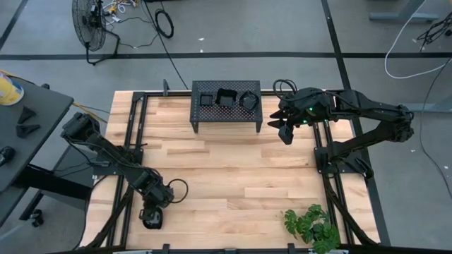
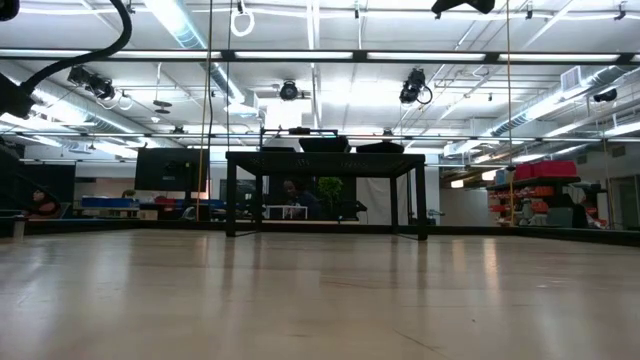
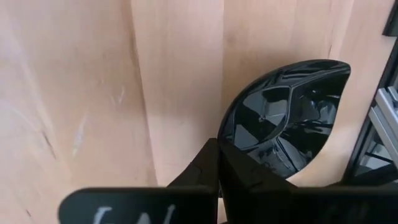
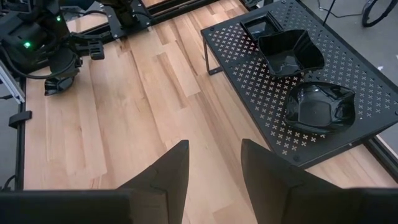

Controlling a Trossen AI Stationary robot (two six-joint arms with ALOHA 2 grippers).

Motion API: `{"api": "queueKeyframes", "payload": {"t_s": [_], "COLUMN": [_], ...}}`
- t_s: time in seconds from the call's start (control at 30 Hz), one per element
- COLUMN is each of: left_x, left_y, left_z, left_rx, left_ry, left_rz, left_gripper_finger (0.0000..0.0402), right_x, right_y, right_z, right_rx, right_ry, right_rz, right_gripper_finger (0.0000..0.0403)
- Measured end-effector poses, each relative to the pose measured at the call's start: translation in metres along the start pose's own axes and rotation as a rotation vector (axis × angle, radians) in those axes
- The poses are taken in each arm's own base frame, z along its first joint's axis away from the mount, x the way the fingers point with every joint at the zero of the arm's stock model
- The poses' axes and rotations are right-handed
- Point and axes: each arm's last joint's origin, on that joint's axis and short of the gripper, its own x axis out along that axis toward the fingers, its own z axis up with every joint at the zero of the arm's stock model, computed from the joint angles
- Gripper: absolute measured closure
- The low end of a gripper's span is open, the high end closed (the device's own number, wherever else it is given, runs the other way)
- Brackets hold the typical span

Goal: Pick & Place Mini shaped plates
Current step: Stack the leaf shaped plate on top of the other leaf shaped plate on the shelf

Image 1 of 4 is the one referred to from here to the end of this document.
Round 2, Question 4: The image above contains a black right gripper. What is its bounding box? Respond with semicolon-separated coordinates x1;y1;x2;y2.
266;102;307;147

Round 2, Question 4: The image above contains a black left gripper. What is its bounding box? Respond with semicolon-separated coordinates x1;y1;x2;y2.
138;196;174;221

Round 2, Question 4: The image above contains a black wavy square bowl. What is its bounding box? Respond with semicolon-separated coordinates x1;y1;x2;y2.
215;87;238;109

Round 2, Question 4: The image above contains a small black square cup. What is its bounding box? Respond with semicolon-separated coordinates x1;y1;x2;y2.
199;93;215;108

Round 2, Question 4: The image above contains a black perforated metal rack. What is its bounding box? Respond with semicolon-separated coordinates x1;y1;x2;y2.
190;80;264;134

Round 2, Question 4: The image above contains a green artificial plant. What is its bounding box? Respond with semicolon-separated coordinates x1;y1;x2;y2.
283;203;342;254

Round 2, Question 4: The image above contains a black desk caster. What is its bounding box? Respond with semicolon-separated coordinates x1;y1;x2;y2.
30;209;45;228

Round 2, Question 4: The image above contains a grey desk foot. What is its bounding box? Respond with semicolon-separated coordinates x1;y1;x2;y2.
398;95;452;114
369;0;441;23

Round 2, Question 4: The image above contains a grey side desk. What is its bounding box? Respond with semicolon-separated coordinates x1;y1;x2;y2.
0;75;75;229

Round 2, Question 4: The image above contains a black triangular part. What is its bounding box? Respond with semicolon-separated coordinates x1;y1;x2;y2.
17;106;37;124
15;123;41;139

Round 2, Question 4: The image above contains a white power strip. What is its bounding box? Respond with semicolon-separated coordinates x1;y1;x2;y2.
102;0;139;23

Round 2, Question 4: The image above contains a black floor fan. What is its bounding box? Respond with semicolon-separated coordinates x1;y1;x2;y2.
71;0;121;66

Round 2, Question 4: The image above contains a black metal table frame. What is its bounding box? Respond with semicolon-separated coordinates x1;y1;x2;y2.
79;78;382;254

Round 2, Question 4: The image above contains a white floor cable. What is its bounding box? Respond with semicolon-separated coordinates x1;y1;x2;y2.
383;0;452;80

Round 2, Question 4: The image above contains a yellow cable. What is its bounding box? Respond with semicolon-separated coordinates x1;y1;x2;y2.
72;101;109;124

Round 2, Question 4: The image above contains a thin black floor cable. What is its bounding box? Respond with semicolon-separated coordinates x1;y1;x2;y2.
419;56;452;200

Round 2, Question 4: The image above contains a long black cable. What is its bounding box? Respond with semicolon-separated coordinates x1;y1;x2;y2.
143;0;190;91

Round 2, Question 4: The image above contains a black cable bundle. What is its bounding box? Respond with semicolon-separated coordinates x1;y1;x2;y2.
416;12;452;45

